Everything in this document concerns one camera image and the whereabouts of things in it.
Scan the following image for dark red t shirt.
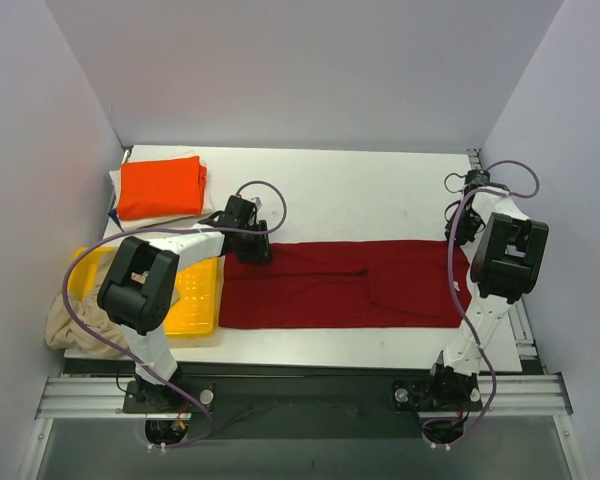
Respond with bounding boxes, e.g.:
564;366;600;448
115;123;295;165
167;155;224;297
219;240;471;330

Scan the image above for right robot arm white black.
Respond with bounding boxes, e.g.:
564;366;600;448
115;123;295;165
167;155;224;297
422;169;549;408

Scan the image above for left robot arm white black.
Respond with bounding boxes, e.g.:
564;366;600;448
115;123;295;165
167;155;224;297
97;195;272;412

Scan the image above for yellow plastic tray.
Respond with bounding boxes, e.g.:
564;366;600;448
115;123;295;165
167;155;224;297
68;247;219;339

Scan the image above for folded orange t shirt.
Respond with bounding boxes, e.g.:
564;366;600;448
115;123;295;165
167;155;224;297
115;155;209;221

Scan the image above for folded navy t shirt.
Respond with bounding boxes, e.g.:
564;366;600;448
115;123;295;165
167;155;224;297
108;209;120;226

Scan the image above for folded cream t shirt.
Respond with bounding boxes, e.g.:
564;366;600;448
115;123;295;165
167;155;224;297
108;147;216;235

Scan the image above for crumpled beige t shirt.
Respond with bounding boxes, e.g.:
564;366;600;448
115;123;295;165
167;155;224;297
44;251;129;358

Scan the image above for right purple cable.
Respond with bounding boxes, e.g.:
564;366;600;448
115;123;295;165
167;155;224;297
422;159;540;446

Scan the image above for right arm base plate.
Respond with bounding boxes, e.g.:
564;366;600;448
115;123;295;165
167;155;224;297
392;377;483;413

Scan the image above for aluminium frame rail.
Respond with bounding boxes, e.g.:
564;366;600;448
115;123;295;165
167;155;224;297
36;375;573;419

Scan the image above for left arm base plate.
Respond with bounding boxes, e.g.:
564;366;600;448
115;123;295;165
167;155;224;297
122;380;215;414

